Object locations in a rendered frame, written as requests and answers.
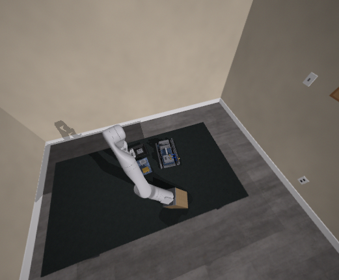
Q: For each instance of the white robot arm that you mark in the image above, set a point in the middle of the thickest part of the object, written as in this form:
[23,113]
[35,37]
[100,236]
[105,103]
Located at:
[115,136]

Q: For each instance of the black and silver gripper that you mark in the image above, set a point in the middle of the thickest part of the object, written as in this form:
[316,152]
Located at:
[132,153]

